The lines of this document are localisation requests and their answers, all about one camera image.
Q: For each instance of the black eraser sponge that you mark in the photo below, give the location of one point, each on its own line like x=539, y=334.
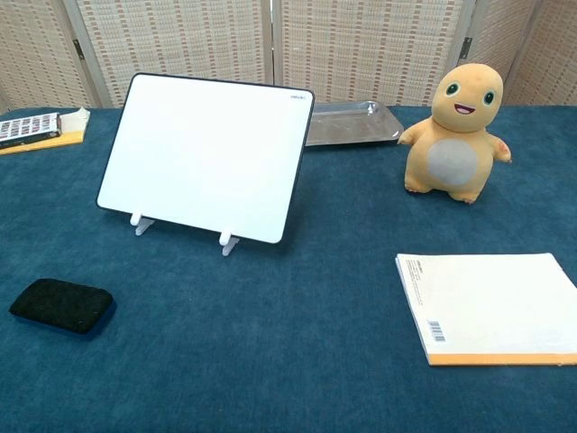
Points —
x=58, y=304

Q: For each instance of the white tablet board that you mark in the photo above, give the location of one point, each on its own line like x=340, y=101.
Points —
x=203, y=153

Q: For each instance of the rectangular stainless steel tray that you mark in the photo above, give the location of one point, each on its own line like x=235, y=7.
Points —
x=347, y=124

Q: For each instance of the white plastic board stand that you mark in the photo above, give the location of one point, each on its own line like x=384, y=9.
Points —
x=140, y=226

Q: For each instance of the orange dinosaur plush toy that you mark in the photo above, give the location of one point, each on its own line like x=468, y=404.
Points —
x=451, y=153

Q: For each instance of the woven folding screen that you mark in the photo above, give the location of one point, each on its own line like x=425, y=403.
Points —
x=180, y=45

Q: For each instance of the white notebook with orange spine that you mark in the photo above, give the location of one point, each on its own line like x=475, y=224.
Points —
x=487, y=306

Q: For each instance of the yellow paper pad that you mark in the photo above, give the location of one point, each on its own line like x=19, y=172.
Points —
x=72, y=135

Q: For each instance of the printed card pack box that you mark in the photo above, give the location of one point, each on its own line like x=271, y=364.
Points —
x=27, y=129

